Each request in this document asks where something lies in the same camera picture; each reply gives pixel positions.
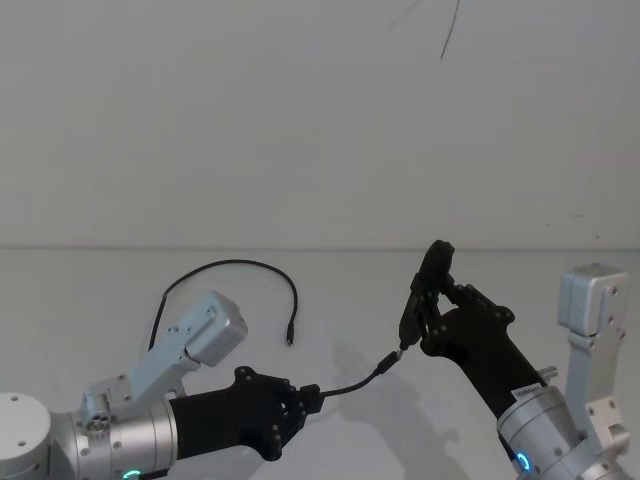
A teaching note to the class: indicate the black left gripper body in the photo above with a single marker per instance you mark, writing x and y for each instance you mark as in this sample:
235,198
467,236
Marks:
220,415

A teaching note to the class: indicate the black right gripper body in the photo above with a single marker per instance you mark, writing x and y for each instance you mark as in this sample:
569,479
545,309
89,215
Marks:
480,350

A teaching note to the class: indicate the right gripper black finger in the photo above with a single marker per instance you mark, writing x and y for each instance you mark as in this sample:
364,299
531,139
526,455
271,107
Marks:
431,306
482,300

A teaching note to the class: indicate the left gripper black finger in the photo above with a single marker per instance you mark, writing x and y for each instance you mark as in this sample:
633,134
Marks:
292,390
295,425

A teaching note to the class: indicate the black elongated device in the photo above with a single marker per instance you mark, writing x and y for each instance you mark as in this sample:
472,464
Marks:
440,256

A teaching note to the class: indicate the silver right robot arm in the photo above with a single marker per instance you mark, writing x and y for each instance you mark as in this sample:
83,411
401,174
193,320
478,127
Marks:
545,430

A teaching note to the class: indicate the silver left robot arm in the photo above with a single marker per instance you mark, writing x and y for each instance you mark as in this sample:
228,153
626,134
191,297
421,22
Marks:
125,430

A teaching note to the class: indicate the white table cloth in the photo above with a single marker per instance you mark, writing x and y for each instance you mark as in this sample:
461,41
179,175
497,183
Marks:
320,310

